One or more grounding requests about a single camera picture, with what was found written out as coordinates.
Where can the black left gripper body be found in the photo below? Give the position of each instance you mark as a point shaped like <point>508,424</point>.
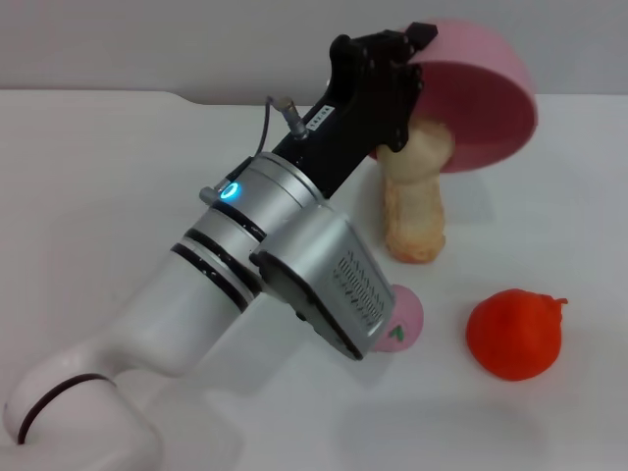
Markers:
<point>353,98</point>

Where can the orange red persimmon toy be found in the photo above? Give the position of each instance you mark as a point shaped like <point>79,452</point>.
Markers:
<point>515,338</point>

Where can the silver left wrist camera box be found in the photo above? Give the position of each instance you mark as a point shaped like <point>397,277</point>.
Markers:
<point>329,265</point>

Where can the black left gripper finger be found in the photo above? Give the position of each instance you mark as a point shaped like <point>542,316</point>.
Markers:
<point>423,34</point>
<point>404,103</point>

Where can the pink peach bun toy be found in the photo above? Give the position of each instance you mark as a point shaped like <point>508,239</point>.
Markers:
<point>407,319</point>

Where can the pink plastic bowl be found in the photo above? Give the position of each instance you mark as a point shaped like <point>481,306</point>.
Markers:
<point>481,113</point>

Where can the long golden bread loaf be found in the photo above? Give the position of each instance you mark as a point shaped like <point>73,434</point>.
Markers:
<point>414,221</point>

